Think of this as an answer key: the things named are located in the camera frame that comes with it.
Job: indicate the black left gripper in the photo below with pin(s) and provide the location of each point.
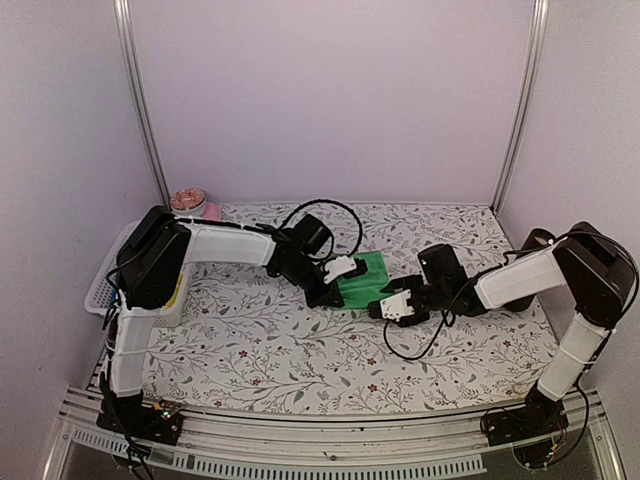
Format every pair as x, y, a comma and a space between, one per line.
326, 299

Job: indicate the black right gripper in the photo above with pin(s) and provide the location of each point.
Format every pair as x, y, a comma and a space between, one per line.
403, 282

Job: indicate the green microfiber towel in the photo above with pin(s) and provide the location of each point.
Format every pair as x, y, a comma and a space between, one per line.
357, 293

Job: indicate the yellow-green crocodile towel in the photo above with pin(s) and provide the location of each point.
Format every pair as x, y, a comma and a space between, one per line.
174, 300

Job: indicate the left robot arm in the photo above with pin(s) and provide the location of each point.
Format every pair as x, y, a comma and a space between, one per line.
151, 262

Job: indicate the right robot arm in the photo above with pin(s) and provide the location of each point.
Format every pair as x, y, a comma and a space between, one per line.
597, 276

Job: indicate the floral patterned table mat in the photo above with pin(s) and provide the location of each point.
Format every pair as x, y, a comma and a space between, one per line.
247, 341

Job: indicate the pink plate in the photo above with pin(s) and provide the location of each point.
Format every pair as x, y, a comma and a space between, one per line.
211, 212

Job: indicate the dark brown cylinder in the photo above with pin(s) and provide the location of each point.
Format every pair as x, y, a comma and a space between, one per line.
533, 273

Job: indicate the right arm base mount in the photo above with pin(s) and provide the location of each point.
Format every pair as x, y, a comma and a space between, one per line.
526, 422

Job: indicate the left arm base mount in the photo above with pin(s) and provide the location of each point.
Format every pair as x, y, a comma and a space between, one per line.
130, 417

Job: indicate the aluminium front rail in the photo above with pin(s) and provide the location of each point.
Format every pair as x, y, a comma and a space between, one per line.
220, 444

